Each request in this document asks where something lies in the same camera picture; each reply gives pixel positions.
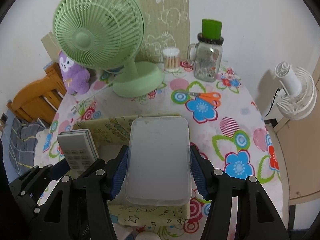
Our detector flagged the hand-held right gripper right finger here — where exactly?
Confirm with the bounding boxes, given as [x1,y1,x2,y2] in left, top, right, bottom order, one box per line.
[189,145,290,240]

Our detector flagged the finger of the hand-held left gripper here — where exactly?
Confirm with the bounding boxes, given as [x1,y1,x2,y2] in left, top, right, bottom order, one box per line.
[83,158,107,178]
[10,159,70,214]

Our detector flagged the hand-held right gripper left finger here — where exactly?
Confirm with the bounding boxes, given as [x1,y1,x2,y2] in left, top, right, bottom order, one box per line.
[44,145,130,240]

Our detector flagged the grey remote control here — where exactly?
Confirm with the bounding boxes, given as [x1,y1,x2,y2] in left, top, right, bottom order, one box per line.
[57,129,100,178]

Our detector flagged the yellow printed fabric basket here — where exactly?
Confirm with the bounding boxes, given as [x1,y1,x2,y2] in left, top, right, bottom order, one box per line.
[75,115,193,227]

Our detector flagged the grey plaid pillow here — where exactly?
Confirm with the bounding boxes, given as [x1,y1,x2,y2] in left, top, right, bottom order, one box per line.
[1,116,47,180]

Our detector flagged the floral tablecloth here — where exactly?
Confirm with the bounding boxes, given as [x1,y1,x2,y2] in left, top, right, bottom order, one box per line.
[34,60,282,240]

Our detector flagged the white rounded object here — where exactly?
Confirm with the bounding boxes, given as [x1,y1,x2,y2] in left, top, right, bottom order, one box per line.
[137,231,160,240]

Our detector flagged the wooden bed headboard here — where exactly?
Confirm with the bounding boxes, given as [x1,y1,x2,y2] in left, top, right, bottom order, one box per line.
[6,62,68,125]

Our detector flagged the purple plush toy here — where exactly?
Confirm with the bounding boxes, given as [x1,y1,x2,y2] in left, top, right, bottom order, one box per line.
[58,51,91,95]

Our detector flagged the glass jar mug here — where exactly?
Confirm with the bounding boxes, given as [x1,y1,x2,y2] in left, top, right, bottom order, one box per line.
[187,33,224,82]

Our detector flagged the cotton swab container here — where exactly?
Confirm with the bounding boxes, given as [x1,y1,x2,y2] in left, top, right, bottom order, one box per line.
[162,47,181,72]

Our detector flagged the green desk fan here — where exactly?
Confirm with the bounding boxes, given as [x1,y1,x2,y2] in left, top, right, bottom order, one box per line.
[52,0,165,98]

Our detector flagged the white clip fan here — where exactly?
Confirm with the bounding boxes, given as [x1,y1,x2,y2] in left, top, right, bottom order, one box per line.
[274,60,317,120]

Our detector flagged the green plastic cup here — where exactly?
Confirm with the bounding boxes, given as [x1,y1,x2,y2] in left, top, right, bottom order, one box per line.
[201,19,222,39]

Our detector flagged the beige printed mat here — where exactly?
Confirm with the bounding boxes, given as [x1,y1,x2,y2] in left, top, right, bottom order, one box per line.
[41,0,190,65]

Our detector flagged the orange handled scissors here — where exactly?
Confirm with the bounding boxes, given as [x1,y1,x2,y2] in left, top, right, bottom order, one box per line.
[186,91,222,107]

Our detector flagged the black fan cable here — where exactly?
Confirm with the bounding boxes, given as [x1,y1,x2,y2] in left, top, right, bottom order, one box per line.
[265,87,283,118]

